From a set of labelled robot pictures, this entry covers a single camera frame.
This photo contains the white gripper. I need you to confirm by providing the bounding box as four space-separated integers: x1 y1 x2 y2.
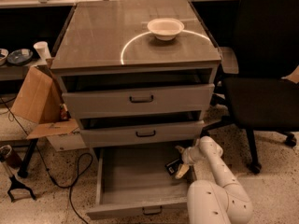
175 146 203 179

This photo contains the dark rxbar blueberry wrapper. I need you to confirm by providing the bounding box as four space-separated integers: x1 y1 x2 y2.
164 158 183 175

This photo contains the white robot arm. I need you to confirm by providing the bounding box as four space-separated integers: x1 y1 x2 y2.
176 136 253 224

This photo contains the grey bottom drawer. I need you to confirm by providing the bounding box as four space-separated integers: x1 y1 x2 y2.
87 142 196 220

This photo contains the grey drawer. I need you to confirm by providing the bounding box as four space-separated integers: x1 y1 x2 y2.
81 111 204 147
87 142 196 220
62 68 214 119

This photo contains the grey top drawer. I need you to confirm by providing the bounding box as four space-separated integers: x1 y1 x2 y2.
62 68 214 119

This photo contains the grey middle drawer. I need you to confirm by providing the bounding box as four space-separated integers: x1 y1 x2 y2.
81 111 204 147

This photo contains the grey drawer cabinet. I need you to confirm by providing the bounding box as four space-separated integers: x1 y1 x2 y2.
50 0 222 156

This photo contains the black office chair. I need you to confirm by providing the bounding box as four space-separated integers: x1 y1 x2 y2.
202 0 299 174

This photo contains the white paper bowl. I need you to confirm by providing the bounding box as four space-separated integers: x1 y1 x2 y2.
147 18 184 41

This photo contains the brown cardboard box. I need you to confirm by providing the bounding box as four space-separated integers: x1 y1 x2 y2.
11 65 86 151

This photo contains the black table leg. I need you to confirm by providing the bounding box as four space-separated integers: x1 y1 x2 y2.
18 139 37 178

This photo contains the black grabber tool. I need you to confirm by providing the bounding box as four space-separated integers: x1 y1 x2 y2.
0 154 37 203

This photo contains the brown cup on floor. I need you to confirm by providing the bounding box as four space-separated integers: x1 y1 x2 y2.
0 145 21 169

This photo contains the white paper cup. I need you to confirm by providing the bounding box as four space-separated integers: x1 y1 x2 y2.
34 41 51 60

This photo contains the dark blue plate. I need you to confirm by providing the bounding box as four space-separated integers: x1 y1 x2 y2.
7 49 33 66

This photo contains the grey low shelf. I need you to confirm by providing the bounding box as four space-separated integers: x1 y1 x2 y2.
0 60 48 81

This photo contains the white bowl at left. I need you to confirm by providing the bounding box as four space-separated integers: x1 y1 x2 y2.
0 49 8 66

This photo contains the black floor cable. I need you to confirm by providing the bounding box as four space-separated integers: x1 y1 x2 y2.
0 96 94 224

